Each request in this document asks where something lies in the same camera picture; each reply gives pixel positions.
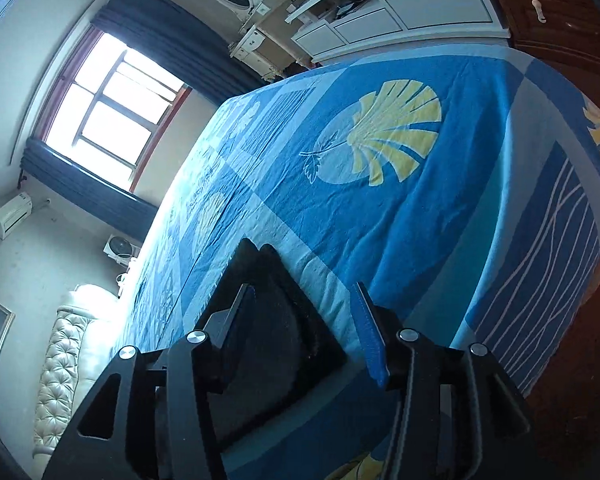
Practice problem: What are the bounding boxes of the white air conditioner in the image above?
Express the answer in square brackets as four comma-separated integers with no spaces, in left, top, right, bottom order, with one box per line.
[0,191,34,240]

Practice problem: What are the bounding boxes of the cream tufted leather headboard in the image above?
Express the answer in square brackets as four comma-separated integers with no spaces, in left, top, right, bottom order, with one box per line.
[32,284,127,461]

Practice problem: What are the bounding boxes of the window with red frame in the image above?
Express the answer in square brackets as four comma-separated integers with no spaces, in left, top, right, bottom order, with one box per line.
[32,27,191,193]

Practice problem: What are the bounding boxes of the white fan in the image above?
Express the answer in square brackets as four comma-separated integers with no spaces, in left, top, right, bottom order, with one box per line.
[103,234,142,267]

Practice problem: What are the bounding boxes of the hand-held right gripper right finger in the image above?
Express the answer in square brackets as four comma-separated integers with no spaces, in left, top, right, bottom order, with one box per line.
[354,281,533,480]

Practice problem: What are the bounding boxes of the black pants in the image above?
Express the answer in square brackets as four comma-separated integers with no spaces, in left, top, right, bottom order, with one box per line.
[155,237,352,466]

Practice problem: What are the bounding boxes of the cream dressing table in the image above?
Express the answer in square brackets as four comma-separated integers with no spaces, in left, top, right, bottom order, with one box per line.
[228,0,312,79]

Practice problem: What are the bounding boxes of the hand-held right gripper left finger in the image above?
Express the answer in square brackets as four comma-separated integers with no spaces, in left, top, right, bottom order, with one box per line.
[41,284,257,480]

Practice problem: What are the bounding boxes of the blue printed bed sheet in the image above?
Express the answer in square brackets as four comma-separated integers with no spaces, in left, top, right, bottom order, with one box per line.
[112,42,600,480]

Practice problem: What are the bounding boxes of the white television cabinet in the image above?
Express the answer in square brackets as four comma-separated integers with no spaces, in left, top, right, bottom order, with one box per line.
[285,0,511,64]

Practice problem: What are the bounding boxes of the brown wooden wardrobe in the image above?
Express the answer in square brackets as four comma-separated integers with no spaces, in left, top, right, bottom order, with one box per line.
[477,0,600,82]

